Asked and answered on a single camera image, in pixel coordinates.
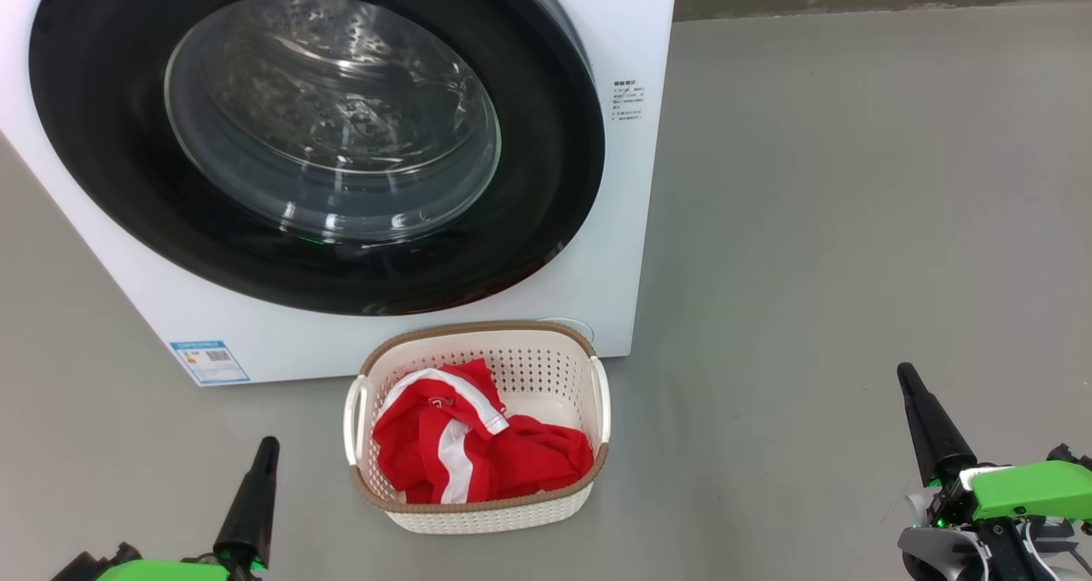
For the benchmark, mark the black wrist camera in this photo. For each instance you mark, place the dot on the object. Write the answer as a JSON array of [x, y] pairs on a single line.
[[1071, 457], [94, 564]]

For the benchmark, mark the round white filter cover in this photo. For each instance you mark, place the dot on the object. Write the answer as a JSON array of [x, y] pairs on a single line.
[[570, 328]]

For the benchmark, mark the small printed text label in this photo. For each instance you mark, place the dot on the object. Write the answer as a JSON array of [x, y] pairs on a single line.
[[628, 101]]

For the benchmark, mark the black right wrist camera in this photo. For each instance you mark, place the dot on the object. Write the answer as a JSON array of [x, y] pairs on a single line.
[[1071, 457]]

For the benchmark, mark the blue energy label sticker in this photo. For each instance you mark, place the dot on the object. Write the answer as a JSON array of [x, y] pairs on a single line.
[[209, 362]]

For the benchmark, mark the cream perforated laundry basket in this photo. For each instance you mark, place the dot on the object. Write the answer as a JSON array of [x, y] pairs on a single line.
[[546, 376]]

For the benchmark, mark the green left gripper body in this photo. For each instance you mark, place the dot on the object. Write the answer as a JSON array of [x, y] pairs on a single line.
[[162, 571]]

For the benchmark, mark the black round glass machine door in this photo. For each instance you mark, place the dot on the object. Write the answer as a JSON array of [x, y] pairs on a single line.
[[111, 137]]

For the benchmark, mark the red and white garment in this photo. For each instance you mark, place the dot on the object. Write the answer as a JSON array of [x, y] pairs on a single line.
[[418, 444], [546, 457]]

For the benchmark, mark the white washing machine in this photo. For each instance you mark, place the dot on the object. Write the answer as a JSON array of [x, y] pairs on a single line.
[[614, 248]]

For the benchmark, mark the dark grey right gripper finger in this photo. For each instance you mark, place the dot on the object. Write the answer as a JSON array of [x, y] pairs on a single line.
[[934, 436]]

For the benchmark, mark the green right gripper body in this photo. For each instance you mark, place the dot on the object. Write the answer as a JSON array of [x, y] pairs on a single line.
[[1032, 491]]

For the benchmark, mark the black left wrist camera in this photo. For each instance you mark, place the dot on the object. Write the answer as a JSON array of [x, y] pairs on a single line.
[[94, 564]]

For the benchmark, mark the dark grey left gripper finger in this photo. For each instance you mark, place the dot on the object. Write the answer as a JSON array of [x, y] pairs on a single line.
[[252, 513]]

